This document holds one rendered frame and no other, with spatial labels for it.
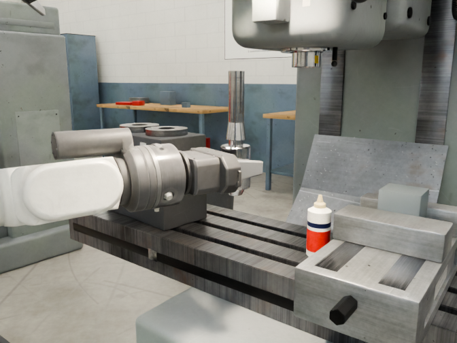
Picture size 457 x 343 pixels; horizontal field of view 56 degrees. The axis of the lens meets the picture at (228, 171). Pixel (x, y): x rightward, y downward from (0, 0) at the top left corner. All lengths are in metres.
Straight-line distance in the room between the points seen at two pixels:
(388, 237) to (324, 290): 0.13
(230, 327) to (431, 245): 0.32
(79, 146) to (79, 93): 7.38
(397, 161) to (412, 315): 0.58
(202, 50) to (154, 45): 1.02
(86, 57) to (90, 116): 1.01
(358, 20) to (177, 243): 0.49
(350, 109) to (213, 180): 0.59
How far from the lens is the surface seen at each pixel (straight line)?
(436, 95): 1.04
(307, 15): 0.64
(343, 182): 1.07
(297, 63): 0.72
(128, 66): 7.68
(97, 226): 1.01
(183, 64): 6.72
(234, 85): 0.64
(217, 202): 2.60
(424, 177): 1.03
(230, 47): 6.14
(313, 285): 0.55
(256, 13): 0.64
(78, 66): 7.95
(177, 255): 0.83
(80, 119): 7.95
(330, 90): 1.12
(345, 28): 0.64
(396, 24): 0.80
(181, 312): 0.75
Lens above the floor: 1.26
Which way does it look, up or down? 12 degrees down
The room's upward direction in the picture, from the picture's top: straight up
